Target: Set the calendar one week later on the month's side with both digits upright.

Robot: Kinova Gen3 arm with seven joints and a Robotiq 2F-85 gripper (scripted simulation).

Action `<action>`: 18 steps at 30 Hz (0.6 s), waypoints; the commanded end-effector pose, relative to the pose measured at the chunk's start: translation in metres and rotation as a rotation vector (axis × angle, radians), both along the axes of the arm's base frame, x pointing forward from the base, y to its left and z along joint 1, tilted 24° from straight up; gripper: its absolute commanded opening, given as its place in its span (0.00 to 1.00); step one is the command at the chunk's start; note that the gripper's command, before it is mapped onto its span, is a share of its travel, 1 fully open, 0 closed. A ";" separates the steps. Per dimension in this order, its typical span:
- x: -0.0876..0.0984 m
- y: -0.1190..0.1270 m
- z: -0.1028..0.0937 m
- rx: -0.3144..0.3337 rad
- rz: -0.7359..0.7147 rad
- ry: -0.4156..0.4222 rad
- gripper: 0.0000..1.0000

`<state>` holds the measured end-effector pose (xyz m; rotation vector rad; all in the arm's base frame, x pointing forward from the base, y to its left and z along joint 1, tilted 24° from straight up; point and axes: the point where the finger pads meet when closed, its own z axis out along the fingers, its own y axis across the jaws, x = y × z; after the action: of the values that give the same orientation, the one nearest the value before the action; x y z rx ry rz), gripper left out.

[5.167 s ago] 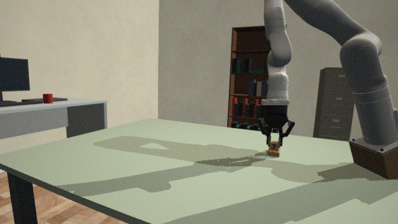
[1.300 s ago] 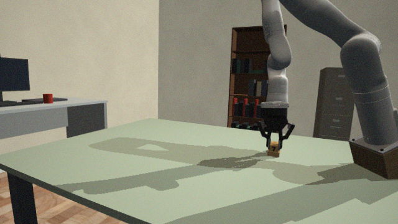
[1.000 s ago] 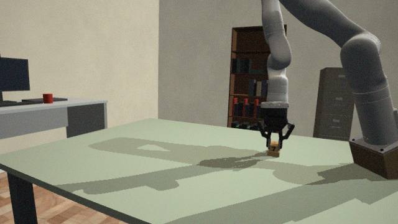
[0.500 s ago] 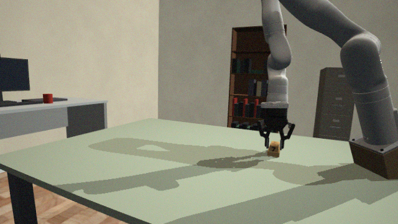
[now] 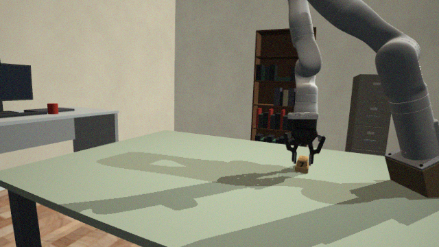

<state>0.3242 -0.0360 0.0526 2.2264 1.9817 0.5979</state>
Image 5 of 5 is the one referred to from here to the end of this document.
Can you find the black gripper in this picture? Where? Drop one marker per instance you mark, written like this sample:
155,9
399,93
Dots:
304,136

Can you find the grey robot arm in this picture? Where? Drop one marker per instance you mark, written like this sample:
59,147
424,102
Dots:
396,62

